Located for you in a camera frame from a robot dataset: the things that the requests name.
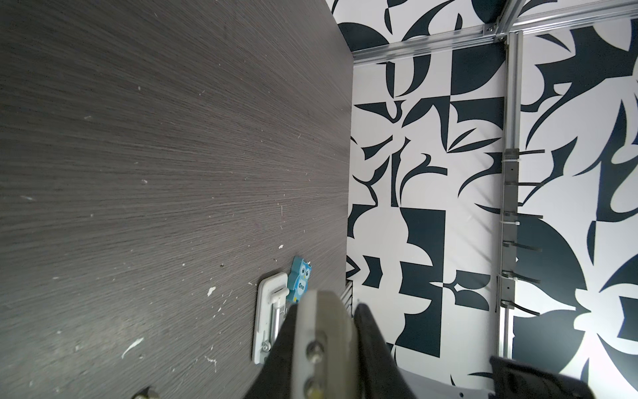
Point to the remote battery cover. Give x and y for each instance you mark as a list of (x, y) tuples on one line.
[(146, 393)]

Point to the blue owl toy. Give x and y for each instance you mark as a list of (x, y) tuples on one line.
[(298, 279)]

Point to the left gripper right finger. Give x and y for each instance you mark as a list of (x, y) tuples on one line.
[(380, 376)]

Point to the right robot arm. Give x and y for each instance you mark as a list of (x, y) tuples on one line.
[(510, 380)]

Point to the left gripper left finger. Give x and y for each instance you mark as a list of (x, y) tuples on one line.
[(315, 354)]

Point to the silver metal phone stand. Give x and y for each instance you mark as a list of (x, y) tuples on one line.
[(270, 312)]

